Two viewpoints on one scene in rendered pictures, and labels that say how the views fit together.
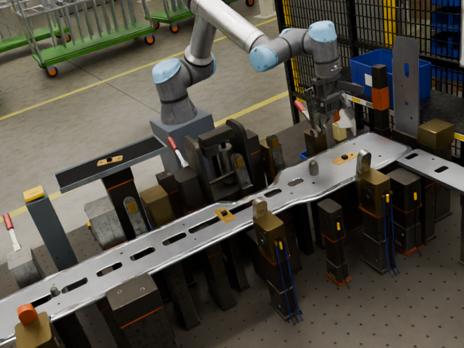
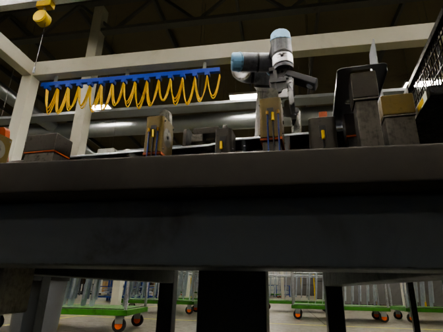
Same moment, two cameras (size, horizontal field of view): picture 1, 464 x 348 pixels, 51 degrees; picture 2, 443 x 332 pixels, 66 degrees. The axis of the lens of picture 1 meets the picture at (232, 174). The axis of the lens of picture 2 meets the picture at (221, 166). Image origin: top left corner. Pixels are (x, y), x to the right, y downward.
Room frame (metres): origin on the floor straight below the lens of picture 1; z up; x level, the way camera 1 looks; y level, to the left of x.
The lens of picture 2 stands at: (0.44, -0.79, 0.56)
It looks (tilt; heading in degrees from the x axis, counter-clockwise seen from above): 20 degrees up; 36
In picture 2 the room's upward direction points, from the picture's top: 1 degrees clockwise
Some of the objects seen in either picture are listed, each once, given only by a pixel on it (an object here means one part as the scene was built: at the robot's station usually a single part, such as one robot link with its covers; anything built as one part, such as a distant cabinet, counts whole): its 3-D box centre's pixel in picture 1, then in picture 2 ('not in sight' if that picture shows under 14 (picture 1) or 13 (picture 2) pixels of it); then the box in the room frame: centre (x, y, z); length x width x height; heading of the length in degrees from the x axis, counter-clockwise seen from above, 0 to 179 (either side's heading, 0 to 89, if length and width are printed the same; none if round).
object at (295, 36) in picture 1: (294, 43); (272, 62); (1.47, -0.28, 1.41); 0.11 x 0.11 x 0.08; 35
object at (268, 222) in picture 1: (279, 270); (153, 174); (1.09, -0.07, 0.87); 0.12 x 0.07 x 0.35; 21
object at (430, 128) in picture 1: (435, 172); (403, 161); (1.39, -0.69, 0.88); 0.08 x 0.08 x 0.36; 21
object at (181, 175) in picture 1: (195, 218); not in sight; (1.44, 0.16, 0.89); 0.12 x 0.07 x 0.38; 21
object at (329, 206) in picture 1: (337, 246); (223, 179); (1.17, -0.27, 0.84); 0.10 x 0.05 x 0.29; 21
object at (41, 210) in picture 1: (61, 250); not in sight; (1.39, 0.63, 0.92); 0.08 x 0.08 x 0.44; 21
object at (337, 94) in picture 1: (329, 92); (282, 82); (1.40, -0.35, 1.25); 0.09 x 0.08 x 0.12; 111
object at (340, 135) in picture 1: (343, 166); not in sight; (1.56, -0.41, 0.88); 0.04 x 0.04 x 0.37; 21
